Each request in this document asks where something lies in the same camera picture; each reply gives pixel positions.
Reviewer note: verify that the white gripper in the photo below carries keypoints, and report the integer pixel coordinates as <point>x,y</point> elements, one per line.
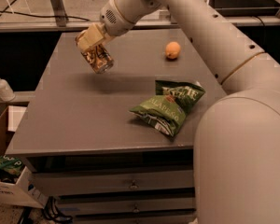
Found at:
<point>116,20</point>

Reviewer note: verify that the orange soda can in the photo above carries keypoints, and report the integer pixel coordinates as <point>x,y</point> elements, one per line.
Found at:
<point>96,56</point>

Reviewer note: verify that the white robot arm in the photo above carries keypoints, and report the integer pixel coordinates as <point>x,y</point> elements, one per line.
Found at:
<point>237,142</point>

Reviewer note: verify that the orange fruit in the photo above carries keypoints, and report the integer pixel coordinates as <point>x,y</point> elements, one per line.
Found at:
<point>172,50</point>

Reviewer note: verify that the green jalapeno chip bag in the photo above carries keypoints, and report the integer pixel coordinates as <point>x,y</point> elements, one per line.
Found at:
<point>167,110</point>

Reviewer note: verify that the white pump bottle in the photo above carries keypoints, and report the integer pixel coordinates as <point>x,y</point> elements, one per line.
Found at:
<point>6,93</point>

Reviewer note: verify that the grey drawer cabinet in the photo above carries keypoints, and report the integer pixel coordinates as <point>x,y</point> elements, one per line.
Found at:
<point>85,148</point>

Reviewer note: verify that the green packet in box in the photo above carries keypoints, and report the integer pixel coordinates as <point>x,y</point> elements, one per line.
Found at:
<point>11,165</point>

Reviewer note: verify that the cardboard box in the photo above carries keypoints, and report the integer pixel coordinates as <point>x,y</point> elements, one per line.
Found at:
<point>16,187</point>

